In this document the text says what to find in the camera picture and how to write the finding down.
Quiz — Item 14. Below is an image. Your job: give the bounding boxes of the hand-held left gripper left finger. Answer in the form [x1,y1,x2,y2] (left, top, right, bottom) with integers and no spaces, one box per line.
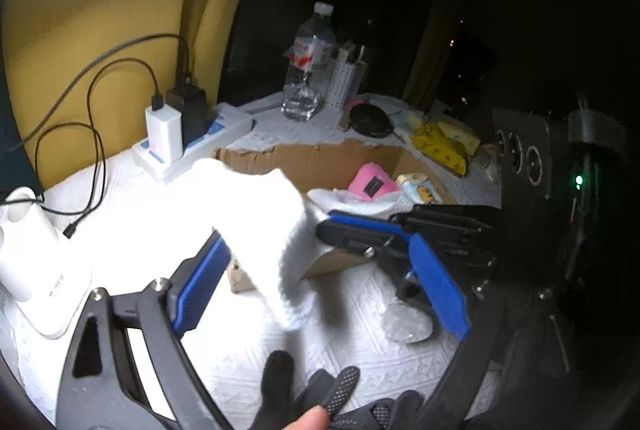
[56,230,236,430]

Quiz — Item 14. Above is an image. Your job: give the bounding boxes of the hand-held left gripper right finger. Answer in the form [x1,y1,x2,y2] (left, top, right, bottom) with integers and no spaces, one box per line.
[407,232,578,430]

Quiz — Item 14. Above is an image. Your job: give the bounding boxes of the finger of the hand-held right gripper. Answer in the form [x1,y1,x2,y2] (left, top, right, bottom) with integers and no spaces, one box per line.
[316,210,418,263]
[389,204,501,291]

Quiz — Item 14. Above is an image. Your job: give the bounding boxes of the pink sock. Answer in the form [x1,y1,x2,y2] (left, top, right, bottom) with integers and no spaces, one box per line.
[347,162,401,203]

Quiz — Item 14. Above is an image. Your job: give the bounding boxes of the cartoon print sock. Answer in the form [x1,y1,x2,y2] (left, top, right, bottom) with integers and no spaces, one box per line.
[397,172,443,205]

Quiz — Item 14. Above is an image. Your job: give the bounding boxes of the white waffle cloth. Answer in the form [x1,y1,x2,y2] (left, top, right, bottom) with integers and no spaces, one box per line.
[190,158,321,331]

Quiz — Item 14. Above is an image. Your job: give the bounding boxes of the cardboard box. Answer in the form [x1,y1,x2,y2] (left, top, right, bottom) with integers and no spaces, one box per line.
[212,141,456,293]

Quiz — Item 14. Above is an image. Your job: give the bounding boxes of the person's left hand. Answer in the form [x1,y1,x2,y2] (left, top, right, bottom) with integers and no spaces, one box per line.
[260,405,331,430]

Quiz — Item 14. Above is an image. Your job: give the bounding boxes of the pale crinkled bag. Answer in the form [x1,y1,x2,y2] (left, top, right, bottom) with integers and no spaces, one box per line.
[470,150,501,183]

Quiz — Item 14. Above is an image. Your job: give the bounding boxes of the pale yellow tissue pack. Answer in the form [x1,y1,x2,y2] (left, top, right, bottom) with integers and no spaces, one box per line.
[440,120,483,155]

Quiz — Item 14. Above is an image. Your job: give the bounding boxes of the black round object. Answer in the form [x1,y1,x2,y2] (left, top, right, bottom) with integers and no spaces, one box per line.
[348,104,396,138]

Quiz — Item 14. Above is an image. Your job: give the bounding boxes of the white packets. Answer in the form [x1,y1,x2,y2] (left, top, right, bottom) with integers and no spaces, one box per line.
[395,107,431,131]

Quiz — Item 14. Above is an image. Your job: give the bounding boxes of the dark grey glove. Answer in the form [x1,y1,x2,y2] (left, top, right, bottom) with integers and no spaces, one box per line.
[250,350,426,430]

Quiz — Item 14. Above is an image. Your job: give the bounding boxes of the white perforated holder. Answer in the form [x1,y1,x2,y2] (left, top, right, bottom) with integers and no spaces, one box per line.
[325,42,368,111]

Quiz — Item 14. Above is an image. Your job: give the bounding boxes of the white charger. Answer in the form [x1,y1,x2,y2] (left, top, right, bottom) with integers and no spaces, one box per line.
[145,106,185,163]

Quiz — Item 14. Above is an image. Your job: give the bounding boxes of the white power strip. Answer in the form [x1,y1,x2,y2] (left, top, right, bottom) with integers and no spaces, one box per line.
[131,103,254,183]

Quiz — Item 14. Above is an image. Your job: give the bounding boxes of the white desk lamp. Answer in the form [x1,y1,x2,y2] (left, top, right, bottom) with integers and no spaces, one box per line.
[0,0,176,341]

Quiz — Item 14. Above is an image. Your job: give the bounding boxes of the yellow curtain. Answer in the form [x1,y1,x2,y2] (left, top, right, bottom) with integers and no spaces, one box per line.
[0,0,273,191]
[402,0,451,103]

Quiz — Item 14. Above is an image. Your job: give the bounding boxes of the black charger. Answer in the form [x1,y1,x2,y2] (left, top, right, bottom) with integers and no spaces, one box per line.
[166,84,208,145]

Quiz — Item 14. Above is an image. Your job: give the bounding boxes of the clear water bottle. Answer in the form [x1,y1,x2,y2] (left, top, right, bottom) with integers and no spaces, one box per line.
[281,2,337,121]

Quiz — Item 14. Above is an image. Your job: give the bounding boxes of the black charging cable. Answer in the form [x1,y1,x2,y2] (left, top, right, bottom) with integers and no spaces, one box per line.
[5,34,193,153]
[36,58,163,238]

